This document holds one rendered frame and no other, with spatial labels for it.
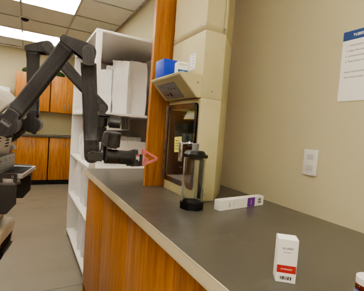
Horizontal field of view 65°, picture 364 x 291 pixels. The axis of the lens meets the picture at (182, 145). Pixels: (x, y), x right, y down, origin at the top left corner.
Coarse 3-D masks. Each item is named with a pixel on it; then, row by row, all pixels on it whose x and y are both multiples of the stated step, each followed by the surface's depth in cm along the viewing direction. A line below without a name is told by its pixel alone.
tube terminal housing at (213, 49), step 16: (208, 32) 125; (176, 48) 149; (192, 48) 135; (208, 48) 126; (224, 48) 130; (208, 64) 127; (224, 64) 132; (208, 80) 127; (224, 80) 136; (208, 96) 128; (224, 96) 140; (208, 112) 129; (224, 112) 145; (208, 128) 129; (224, 128) 150; (208, 144) 130; (208, 160) 131; (208, 176) 132; (176, 192) 143; (208, 192) 132
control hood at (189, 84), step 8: (176, 72) 124; (184, 72) 121; (152, 80) 147; (160, 80) 139; (168, 80) 133; (176, 80) 127; (184, 80) 122; (192, 80) 124; (200, 80) 125; (184, 88) 127; (192, 88) 124; (200, 88) 126; (184, 96) 133; (192, 96) 127; (200, 96) 126
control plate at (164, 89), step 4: (164, 84) 139; (168, 84) 136; (172, 84) 133; (160, 88) 146; (164, 88) 142; (168, 88) 139; (172, 88) 136; (176, 88) 133; (164, 92) 146; (168, 92) 142; (172, 92) 139; (176, 92) 136; (180, 92) 133; (168, 96) 146; (172, 96) 142; (176, 96) 139; (180, 96) 136
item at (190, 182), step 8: (184, 160) 116; (192, 160) 113; (200, 160) 114; (184, 168) 116; (192, 168) 114; (200, 168) 114; (184, 176) 116; (192, 176) 114; (200, 176) 115; (184, 184) 115; (192, 184) 114; (200, 184) 115; (184, 192) 115; (192, 192) 114; (200, 192) 115; (184, 200) 115; (192, 200) 114; (200, 200) 116
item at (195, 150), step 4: (192, 144) 117; (196, 144) 116; (192, 148) 117; (196, 148) 116; (184, 152) 117; (188, 152) 115; (192, 152) 114; (196, 152) 114; (200, 152) 114; (204, 152) 116
